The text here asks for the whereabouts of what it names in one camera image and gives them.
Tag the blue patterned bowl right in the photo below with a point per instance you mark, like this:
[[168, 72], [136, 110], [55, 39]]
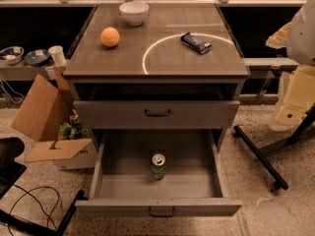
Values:
[[37, 57]]

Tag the open cardboard box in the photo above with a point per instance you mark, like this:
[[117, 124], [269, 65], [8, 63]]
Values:
[[40, 116]]

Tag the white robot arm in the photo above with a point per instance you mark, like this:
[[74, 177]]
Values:
[[298, 39]]

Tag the dark blue snack bag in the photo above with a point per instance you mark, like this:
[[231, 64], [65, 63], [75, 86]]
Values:
[[195, 43]]

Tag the green soda can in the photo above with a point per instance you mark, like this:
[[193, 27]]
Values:
[[158, 165]]

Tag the open middle drawer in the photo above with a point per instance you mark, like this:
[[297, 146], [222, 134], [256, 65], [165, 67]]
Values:
[[123, 183]]

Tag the black table leg base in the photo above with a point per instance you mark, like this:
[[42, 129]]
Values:
[[304, 132]]

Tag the orange ball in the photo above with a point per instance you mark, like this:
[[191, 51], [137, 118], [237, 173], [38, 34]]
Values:
[[110, 37]]

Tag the closed top drawer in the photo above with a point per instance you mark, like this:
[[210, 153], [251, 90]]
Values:
[[156, 114]]

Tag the grey low shelf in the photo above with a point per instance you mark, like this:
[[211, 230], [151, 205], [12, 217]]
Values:
[[24, 72]]

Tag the grey drawer cabinet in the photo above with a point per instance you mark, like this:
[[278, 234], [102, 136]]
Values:
[[150, 63]]

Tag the white paper cup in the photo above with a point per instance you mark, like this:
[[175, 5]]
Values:
[[57, 54]]

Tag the blue patterned bowl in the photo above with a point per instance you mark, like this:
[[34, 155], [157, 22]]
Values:
[[37, 57], [12, 55]]

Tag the green snack bags in box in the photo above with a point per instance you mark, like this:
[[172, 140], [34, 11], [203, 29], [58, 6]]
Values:
[[72, 129]]

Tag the blue patterned bowl left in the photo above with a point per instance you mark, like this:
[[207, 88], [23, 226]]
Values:
[[12, 55]]

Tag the white ceramic bowl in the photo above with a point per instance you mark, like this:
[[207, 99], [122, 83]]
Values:
[[134, 13]]

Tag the black office chair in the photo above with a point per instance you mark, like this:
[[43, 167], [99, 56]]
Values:
[[10, 172]]

